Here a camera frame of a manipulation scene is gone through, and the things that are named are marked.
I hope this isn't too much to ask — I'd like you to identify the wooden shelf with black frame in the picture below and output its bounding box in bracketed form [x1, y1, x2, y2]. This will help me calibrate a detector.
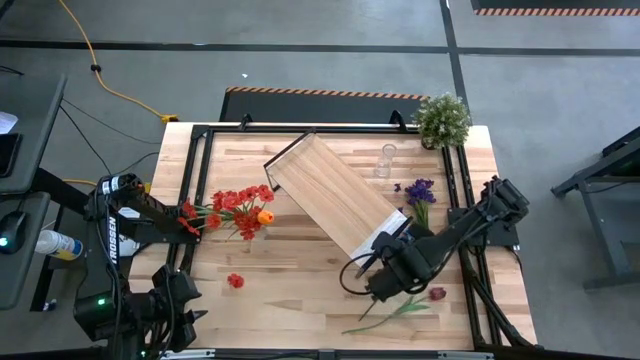
[263, 128, 414, 266]

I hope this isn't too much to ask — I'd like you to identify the orange artificial tulip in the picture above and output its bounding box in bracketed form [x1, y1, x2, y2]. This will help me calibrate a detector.
[227, 208, 276, 241]

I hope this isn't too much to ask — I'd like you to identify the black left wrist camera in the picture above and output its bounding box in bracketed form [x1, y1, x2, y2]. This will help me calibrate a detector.
[151, 263, 203, 306]

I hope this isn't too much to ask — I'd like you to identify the black mat with striped edge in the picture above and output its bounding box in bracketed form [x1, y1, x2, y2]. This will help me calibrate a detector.
[469, 0, 640, 17]
[218, 85, 431, 124]

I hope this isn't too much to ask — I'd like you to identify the white spray can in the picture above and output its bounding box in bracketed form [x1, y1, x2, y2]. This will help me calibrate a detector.
[34, 228, 85, 262]

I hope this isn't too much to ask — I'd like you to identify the red artificial flower bunch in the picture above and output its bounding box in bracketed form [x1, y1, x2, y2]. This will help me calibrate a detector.
[177, 188, 241, 237]

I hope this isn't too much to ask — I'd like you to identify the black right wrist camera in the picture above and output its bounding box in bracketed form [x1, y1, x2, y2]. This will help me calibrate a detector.
[371, 231, 405, 257]

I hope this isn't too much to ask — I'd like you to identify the purple artificial flower bunch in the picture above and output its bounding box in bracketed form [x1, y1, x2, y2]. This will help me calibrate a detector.
[392, 178, 439, 231]

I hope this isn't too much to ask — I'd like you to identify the grey desk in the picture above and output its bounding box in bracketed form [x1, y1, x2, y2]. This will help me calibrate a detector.
[0, 73, 146, 314]

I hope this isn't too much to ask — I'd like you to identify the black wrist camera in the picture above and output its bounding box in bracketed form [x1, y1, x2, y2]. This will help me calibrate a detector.
[151, 263, 203, 306]
[371, 231, 405, 257]

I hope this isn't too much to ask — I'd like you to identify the white printed cardboard box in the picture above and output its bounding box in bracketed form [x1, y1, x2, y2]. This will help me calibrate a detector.
[118, 205, 144, 258]

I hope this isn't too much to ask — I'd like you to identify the yellow power cable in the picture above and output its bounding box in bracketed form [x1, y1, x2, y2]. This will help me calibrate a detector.
[57, 0, 179, 125]

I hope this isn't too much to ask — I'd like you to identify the black computer mouse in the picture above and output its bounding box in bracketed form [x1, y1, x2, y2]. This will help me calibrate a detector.
[0, 209, 29, 256]

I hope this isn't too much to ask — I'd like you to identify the dark grey cart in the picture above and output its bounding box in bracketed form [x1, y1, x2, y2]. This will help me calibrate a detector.
[549, 124, 640, 291]

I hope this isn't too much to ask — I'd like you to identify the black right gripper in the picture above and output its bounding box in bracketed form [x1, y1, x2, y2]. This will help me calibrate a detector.
[355, 243, 437, 304]

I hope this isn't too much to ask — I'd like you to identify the dark red artificial tulip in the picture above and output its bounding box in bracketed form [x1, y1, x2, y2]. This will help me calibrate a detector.
[341, 286, 448, 336]

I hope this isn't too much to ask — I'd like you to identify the green potted plant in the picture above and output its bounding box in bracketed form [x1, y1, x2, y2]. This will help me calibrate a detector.
[412, 92, 473, 151]

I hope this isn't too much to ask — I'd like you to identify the black aluminium table frame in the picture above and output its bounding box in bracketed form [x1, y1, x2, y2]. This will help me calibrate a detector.
[112, 109, 539, 360]

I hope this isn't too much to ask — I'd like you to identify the white paper sheet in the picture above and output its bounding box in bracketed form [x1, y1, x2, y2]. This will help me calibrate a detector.
[0, 110, 20, 136]

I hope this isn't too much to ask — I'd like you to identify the silver metal bracket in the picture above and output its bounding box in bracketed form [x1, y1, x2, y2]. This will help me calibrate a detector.
[438, 350, 495, 360]
[164, 348, 216, 360]

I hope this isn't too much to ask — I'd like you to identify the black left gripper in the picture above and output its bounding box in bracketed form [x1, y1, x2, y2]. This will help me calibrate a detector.
[144, 297, 209, 354]

